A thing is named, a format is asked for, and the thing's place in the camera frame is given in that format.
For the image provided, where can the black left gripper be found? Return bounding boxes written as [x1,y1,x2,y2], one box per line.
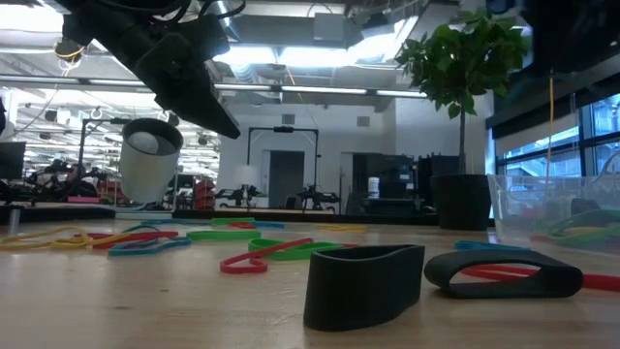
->
[135,14,242,140]

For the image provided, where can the clear plastic bin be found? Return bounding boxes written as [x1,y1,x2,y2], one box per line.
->
[486,173,620,258]

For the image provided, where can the white lamp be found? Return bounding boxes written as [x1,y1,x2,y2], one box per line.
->
[234,164,261,188]

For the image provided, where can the white ball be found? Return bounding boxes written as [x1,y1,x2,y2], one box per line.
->
[126,131,160,156]

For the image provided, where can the red stacked items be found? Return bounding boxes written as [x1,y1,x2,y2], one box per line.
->
[193,177,217,210]

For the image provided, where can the white tilted cup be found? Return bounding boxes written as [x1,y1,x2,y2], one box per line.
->
[114,117,185,221]

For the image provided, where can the grey door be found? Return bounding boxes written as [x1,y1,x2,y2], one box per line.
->
[268,149,306,209]

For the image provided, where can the black cabinet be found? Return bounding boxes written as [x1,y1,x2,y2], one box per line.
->
[352,152,419,215]

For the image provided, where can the black monitor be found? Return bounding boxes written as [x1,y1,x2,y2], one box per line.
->
[0,142,26,181]

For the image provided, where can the green leafy plant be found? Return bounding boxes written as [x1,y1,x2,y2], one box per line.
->
[394,7,532,176]

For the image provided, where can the black plant pot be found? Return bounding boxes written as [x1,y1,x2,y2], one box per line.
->
[429,173,493,232]

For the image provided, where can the black background gantry frame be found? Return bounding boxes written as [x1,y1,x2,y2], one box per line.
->
[246,126,321,210]

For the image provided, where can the black ceiling cord reel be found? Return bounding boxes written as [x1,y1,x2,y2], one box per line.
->
[53,38,87,63]

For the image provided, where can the yellow hanging cord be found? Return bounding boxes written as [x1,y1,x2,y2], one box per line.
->
[545,72,555,169]

